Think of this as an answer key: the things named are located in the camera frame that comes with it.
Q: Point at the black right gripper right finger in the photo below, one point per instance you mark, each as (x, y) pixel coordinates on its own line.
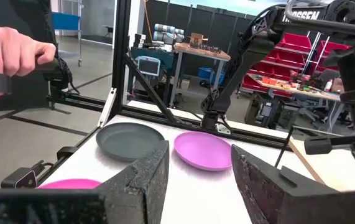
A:
(258, 186)

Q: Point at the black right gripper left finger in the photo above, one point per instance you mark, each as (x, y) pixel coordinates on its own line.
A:
(140, 186)

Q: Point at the purple plate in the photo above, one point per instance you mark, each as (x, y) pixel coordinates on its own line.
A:
(202, 151)

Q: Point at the pink plate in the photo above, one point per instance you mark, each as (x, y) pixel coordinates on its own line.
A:
(71, 184)

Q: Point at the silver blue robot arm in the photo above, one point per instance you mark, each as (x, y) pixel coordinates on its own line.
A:
(168, 29)

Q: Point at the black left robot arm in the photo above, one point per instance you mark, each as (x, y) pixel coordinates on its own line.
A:
(236, 77)

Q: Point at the dark grey plate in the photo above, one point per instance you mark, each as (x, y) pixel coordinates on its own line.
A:
(127, 140)

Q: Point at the white table cover sheet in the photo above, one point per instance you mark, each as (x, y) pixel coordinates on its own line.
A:
(196, 193)

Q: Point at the cluttered worktable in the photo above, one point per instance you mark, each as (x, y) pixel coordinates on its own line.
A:
(289, 87)

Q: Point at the blue bin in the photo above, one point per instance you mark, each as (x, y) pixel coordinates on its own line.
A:
(205, 73)

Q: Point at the teal cabinet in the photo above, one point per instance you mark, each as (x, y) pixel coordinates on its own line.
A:
(164, 62)

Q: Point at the red bin rack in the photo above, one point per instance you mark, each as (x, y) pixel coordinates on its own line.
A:
(292, 42)

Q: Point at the wood-top table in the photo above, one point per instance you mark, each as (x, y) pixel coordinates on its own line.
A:
(202, 51)

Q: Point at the cardboard box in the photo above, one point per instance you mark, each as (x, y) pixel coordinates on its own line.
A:
(197, 39)

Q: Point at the blue cart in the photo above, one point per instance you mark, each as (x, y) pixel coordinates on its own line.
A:
(66, 21)

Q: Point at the person's hand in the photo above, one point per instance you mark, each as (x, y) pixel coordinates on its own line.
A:
(9, 49)

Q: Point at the person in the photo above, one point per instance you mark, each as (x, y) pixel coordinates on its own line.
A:
(15, 12)

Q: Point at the silver frame bracket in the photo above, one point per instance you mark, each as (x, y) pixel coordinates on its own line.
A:
(107, 107)

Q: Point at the tablet with light blue frame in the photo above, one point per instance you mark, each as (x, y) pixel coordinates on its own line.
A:
(148, 66)

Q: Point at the black table-level camera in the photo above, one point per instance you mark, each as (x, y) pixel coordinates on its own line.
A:
(18, 179)

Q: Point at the black aluminium table frame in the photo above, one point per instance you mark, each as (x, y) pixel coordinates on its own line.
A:
(121, 62)

